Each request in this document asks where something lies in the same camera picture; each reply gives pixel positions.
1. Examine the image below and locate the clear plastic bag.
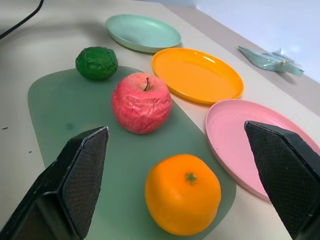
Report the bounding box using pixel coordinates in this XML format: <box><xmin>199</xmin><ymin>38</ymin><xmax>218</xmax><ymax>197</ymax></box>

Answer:
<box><xmin>237</xmin><ymin>45</ymin><xmax>306</xmax><ymax>77</ymax></box>

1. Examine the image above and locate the orange fruit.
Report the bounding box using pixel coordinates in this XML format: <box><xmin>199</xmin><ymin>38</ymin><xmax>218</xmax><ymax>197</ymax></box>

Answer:
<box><xmin>144</xmin><ymin>153</ymin><xmax>222</xmax><ymax>237</ymax></box>

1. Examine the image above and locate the dark green lime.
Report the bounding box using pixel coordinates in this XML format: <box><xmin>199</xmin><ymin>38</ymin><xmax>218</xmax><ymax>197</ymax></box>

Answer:
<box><xmin>75</xmin><ymin>46</ymin><xmax>119</xmax><ymax>81</ymax></box>

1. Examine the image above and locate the green cutting mat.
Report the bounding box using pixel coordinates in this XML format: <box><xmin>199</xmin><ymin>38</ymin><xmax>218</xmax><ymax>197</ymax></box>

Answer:
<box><xmin>27</xmin><ymin>66</ymin><xmax>237</xmax><ymax>240</ymax></box>

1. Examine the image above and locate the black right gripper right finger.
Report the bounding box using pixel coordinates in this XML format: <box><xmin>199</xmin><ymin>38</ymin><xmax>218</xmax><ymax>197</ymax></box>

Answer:
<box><xmin>244</xmin><ymin>120</ymin><xmax>320</xmax><ymax>240</ymax></box>

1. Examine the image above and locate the red apple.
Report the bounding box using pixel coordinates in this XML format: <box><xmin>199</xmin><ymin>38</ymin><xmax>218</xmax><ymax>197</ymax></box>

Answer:
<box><xmin>111</xmin><ymin>72</ymin><xmax>173</xmax><ymax>135</ymax></box>

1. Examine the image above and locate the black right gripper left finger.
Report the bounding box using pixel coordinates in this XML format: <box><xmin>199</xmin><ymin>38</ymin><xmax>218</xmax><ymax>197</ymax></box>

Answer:
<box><xmin>0</xmin><ymin>126</ymin><xmax>110</xmax><ymax>240</ymax></box>

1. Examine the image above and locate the orange plate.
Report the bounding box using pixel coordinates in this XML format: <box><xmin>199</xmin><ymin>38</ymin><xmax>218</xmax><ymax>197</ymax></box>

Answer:
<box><xmin>151</xmin><ymin>47</ymin><xmax>245</xmax><ymax>105</ymax></box>

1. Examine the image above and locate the black cable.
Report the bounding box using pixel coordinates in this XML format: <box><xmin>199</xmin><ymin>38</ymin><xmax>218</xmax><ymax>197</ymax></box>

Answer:
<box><xmin>0</xmin><ymin>0</ymin><xmax>45</xmax><ymax>40</ymax></box>

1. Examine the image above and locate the light green plate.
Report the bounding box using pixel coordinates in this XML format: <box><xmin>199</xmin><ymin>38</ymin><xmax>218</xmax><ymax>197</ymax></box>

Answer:
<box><xmin>104</xmin><ymin>14</ymin><xmax>182</xmax><ymax>54</ymax></box>

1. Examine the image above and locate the pink plate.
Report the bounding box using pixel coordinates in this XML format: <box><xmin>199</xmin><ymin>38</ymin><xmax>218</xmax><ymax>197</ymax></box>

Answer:
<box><xmin>205</xmin><ymin>99</ymin><xmax>314</xmax><ymax>202</ymax></box>

